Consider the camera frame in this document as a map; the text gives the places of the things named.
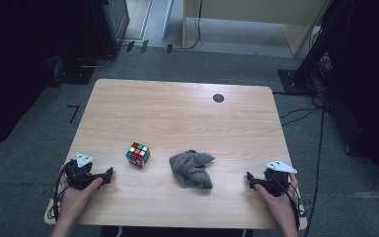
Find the multicoloured puzzle cube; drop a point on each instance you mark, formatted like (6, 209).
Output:
(138, 154)

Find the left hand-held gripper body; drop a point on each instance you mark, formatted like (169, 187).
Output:
(79, 174)

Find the person's dark clothing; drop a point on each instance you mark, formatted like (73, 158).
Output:
(177, 233)

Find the black angled floor tape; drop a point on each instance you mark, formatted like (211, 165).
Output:
(75, 113)

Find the dark curtain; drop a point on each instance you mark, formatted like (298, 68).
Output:
(368, 82)
(19, 65)

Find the black floor plate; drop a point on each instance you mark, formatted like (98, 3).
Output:
(74, 76)

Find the grey cloth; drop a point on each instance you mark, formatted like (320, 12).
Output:
(190, 171)

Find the light wooden shelf unit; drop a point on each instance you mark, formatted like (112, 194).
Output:
(243, 10)

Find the black cabinet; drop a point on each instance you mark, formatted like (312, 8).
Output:
(107, 29)

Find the black metal stand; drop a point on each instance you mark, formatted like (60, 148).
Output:
(312, 56)

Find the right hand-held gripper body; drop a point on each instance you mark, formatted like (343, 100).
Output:
(276, 182)

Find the dark round table grommet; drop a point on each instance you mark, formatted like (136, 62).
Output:
(218, 98)

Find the black floor tape strip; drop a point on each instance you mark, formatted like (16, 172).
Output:
(144, 46)
(130, 46)
(169, 48)

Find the person's left hand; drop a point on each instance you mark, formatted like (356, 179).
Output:
(74, 204)

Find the person's right hand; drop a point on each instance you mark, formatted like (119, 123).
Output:
(284, 207)

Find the white upright panel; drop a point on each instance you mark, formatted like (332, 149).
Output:
(167, 16)

